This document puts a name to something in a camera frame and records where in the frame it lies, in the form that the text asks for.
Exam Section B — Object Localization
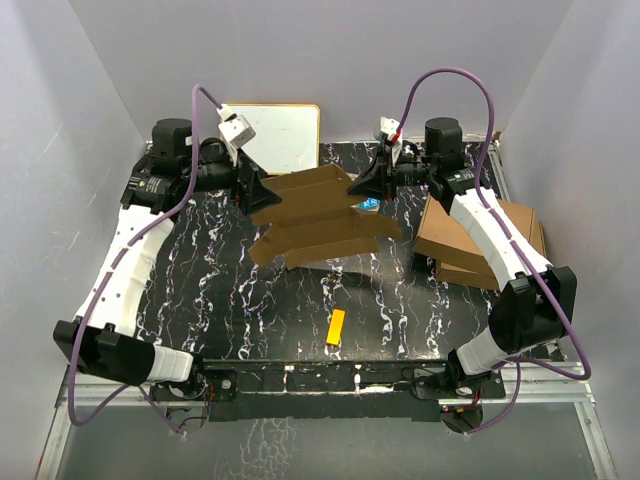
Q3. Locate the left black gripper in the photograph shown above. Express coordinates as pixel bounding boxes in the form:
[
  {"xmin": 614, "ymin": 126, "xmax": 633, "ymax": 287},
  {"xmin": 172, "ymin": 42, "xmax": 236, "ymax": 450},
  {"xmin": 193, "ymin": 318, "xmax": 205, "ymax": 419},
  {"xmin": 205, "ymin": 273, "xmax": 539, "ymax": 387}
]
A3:
[{"xmin": 181, "ymin": 143, "xmax": 281, "ymax": 213}]

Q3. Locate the aluminium frame rail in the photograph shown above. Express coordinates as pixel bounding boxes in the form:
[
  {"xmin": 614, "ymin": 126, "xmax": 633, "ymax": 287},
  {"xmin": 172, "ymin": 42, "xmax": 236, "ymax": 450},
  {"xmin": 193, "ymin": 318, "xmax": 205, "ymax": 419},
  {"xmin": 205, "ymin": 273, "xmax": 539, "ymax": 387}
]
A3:
[{"xmin": 37, "ymin": 365, "xmax": 616, "ymax": 479}]

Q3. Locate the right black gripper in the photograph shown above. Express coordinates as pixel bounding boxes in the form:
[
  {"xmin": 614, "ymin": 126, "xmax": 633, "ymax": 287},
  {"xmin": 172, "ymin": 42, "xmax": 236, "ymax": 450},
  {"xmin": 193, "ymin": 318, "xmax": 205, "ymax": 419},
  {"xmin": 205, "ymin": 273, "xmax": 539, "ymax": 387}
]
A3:
[{"xmin": 348, "ymin": 145, "xmax": 438, "ymax": 202}]

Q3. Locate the cardboard box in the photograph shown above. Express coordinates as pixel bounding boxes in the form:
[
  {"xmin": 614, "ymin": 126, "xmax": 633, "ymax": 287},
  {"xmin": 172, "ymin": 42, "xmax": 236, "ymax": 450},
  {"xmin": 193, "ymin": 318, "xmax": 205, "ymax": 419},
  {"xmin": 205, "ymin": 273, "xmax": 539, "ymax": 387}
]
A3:
[
  {"xmin": 436, "ymin": 220, "xmax": 546, "ymax": 291},
  {"xmin": 249, "ymin": 164, "xmax": 401, "ymax": 270},
  {"xmin": 414, "ymin": 197, "xmax": 537, "ymax": 275}
]

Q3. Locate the yellow rectangular block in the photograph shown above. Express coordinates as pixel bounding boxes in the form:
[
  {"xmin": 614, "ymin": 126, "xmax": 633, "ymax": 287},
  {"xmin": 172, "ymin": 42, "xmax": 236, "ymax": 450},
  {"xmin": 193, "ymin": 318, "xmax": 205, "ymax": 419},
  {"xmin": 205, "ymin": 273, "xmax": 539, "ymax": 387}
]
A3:
[{"xmin": 326, "ymin": 309, "xmax": 346, "ymax": 346}]

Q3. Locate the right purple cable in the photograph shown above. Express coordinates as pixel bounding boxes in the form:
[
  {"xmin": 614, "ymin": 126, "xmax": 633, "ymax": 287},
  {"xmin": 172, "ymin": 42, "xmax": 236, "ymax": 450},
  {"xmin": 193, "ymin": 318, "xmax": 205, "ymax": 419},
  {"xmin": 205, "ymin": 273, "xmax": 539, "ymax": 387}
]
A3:
[{"xmin": 399, "ymin": 67, "xmax": 592, "ymax": 434}]

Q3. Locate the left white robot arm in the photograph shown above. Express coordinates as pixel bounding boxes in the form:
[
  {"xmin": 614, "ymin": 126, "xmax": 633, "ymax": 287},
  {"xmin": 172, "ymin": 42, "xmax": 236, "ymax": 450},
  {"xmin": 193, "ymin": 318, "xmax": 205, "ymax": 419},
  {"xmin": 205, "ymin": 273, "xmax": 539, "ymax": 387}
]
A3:
[{"xmin": 53, "ymin": 113, "xmax": 281, "ymax": 399}]

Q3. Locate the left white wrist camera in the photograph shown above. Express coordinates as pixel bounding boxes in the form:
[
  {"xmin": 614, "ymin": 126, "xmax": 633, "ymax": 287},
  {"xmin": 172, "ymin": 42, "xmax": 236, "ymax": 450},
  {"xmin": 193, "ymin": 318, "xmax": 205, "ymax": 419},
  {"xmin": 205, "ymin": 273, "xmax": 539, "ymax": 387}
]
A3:
[{"xmin": 217, "ymin": 103, "xmax": 256, "ymax": 166}]

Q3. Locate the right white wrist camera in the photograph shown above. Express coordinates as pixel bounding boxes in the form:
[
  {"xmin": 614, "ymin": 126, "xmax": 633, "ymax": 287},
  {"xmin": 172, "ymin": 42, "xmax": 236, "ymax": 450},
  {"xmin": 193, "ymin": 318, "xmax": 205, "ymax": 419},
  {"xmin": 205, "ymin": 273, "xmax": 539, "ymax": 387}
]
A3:
[{"xmin": 376, "ymin": 117, "xmax": 403, "ymax": 165}]

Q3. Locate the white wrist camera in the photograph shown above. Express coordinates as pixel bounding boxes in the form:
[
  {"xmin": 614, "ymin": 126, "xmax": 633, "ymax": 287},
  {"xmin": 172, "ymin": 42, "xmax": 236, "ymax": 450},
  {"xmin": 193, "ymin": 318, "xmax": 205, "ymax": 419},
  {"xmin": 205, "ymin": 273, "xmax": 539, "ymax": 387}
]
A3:
[
  {"xmin": 217, "ymin": 103, "xmax": 256, "ymax": 166},
  {"xmin": 376, "ymin": 117, "xmax": 403, "ymax": 165}
]

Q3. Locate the white board with wooden frame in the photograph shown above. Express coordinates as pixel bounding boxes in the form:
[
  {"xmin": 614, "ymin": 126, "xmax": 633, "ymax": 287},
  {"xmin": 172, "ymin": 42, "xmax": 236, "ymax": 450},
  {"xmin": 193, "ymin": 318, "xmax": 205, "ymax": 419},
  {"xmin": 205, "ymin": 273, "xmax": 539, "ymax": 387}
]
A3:
[{"xmin": 224, "ymin": 103, "xmax": 321, "ymax": 175}]

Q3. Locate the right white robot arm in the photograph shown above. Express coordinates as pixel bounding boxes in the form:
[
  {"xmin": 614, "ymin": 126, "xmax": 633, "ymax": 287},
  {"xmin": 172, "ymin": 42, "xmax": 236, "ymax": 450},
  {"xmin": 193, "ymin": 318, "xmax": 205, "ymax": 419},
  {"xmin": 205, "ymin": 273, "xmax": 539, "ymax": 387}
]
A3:
[{"xmin": 348, "ymin": 117, "xmax": 577, "ymax": 397}]

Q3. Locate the blue illustrated book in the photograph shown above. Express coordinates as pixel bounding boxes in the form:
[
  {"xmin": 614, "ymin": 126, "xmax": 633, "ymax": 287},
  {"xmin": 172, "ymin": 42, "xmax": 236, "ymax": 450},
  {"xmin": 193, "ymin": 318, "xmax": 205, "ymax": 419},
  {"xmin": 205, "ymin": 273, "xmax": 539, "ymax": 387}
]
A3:
[{"xmin": 357, "ymin": 198, "xmax": 381, "ymax": 212}]

